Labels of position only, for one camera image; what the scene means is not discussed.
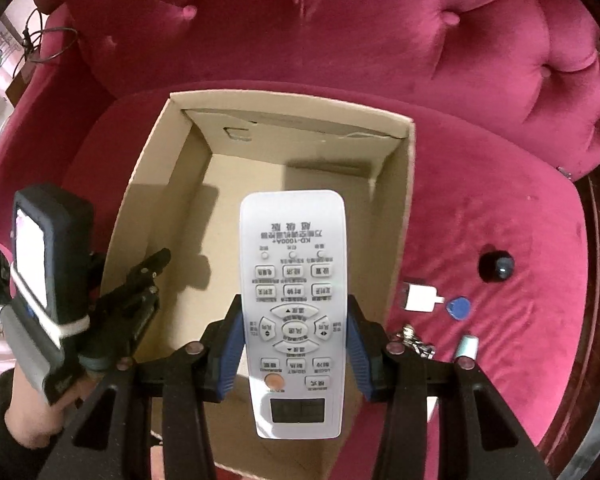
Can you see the red velvet tufted armchair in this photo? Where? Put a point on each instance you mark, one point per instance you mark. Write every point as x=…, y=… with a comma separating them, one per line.
x=505, y=96

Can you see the small white charger plug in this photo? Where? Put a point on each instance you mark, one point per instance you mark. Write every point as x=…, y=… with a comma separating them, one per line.
x=421, y=298

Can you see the phone mounted on gripper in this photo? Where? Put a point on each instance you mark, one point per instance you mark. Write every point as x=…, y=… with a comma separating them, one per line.
x=45, y=322

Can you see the blue teardrop key fob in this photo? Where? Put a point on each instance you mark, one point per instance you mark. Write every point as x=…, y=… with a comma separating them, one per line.
x=459, y=308

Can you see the cardboard box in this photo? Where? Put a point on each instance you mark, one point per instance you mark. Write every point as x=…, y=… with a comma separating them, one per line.
x=207, y=151

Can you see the white and teal tube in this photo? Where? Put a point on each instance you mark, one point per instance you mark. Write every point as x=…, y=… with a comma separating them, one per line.
x=467, y=347

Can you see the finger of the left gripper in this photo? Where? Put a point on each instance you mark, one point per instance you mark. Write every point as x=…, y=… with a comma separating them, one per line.
x=139, y=313
x=139, y=279

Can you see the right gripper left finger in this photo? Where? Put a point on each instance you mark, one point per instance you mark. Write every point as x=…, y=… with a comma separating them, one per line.
x=109, y=438

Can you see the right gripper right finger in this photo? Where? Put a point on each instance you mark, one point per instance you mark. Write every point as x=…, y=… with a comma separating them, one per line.
x=479, y=435

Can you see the person's left hand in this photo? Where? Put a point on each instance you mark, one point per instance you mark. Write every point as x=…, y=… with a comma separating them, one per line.
x=33, y=422

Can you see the white remote control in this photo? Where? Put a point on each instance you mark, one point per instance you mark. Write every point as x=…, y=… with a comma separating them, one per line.
x=294, y=276

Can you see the metal keychain with charms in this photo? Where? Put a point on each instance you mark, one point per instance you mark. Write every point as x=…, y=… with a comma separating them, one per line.
x=408, y=337

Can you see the large white charger plug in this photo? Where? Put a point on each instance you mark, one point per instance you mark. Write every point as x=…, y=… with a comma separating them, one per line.
x=431, y=404

